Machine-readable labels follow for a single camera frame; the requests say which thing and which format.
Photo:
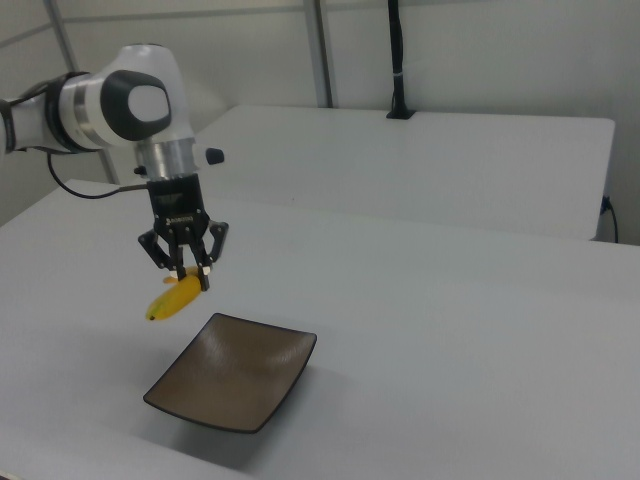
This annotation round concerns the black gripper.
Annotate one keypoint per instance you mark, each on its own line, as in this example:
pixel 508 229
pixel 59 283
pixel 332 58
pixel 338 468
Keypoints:
pixel 177 205

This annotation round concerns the black pole base plate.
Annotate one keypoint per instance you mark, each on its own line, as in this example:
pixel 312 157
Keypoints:
pixel 400 115

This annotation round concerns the brown square ceramic plate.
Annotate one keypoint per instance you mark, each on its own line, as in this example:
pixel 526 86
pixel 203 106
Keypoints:
pixel 230 372

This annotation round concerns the white side table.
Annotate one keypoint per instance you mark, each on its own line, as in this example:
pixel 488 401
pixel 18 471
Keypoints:
pixel 400 165

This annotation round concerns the yellow banana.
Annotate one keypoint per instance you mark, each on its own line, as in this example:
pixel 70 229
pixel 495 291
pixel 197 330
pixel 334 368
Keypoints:
pixel 172 300

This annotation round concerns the grey aluminium frame post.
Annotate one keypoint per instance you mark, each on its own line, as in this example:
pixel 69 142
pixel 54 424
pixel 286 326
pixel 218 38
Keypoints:
pixel 320 50

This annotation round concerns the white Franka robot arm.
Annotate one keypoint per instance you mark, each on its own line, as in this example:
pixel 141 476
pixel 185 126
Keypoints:
pixel 115 110

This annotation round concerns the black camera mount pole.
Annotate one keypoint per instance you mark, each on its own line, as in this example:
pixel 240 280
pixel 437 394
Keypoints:
pixel 398 50

